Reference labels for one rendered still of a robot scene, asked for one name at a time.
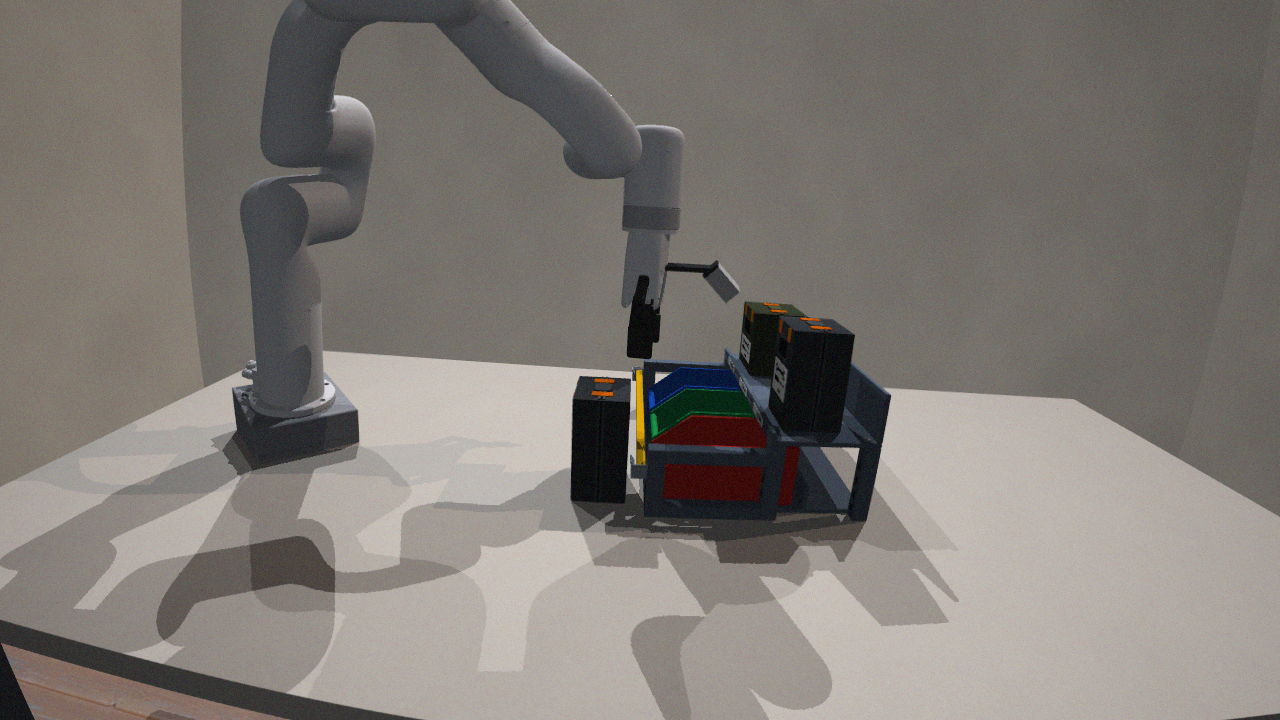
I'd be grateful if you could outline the dark blue metal shelf rack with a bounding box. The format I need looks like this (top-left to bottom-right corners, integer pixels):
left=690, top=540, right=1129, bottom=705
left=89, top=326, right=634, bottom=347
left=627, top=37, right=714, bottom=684
left=630, top=348, right=891, bottom=521

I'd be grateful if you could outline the blue open bin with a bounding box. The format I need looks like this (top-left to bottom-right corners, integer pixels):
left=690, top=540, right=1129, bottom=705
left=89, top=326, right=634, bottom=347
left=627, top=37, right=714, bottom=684
left=646, top=366, right=742, bottom=430

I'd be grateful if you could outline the yellow bar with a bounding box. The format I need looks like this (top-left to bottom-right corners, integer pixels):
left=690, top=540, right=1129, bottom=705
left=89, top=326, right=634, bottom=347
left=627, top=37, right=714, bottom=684
left=636, top=370, right=646, bottom=465

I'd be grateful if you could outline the dark grey case with orange latches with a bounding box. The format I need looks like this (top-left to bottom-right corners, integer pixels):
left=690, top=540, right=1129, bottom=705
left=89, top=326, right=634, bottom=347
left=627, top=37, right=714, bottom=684
left=768, top=316, right=855, bottom=433

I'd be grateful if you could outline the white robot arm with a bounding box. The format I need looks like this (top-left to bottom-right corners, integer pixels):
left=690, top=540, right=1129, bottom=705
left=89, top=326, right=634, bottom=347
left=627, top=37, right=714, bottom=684
left=239, top=0, right=685, bottom=418

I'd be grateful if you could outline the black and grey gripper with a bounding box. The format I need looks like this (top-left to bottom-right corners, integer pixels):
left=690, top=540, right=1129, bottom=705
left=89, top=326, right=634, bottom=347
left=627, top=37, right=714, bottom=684
left=621, top=225, right=678, bottom=359

